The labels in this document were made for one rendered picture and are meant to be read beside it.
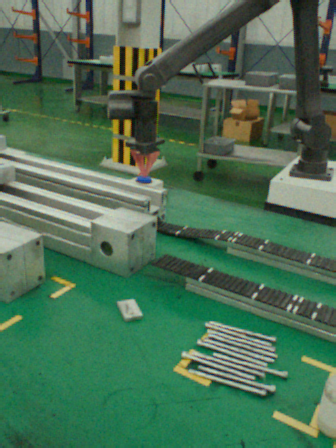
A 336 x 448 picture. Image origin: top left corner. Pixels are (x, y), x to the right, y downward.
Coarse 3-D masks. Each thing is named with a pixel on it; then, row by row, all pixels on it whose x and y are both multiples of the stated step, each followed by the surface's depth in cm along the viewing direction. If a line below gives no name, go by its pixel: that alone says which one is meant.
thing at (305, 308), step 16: (176, 272) 81; (192, 272) 81; (208, 272) 81; (224, 288) 77; (240, 288) 77; (256, 288) 77; (272, 288) 77; (272, 304) 73; (288, 304) 73; (304, 304) 73; (320, 304) 73; (320, 320) 69
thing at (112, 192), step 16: (0, 160) 123; (16, 160) 129; (32, 160) 126; (16, 176) 120; (32, 176) 119; (48, 176) 114; (64, 176) 113; (80, 176) 118; (96, 176) 115; (112, 176) 115; (64, 192) 113; (80, 192) 110; (96, 192) 107; (112, 192) 105; (128, 192) 104; (144, 192) 109; (160, 192) 106; (112, 208) 106; (128, 208) 104; (144, 208) 102; (160, 208) 108
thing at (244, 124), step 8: (232, 104) 584; (240, 104) 595; (248, 104) 600; (256, 104) 590; (232, 112) 577; (240, 112) 569; (248, 112) 575; (256, 112) 586; (328, 112) 546; (224, 120) 583; (232, 120) 582; (240, 120) 580; (248, 120) 583; (256, 120) 592; (264, 120) 614; (328, 120) 525; (224, 128) 586; (232, 128) 581; (240, 128) 576; (248, 128) 571; (256, 128) 590; (224, 136) 590; (232, 136) 584; (240, 136) 579; (248, 136) 574; (256, 136) 599
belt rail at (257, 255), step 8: (232, 248) 97; (240, 248) 95; (248, 248) 94; (248, 256) 95; (256, 256) 94; (264, 256) 93; (272, 256) 92; (272, 264) 92; (280, 264) 91; (288, 264) 91; (296, 264) 90; (304, 264) 89; (296, 272) 90; (304, 272) 89; (312, 272) 89; (320, 272) 88; (328, 272) 87; (328, 280) 87
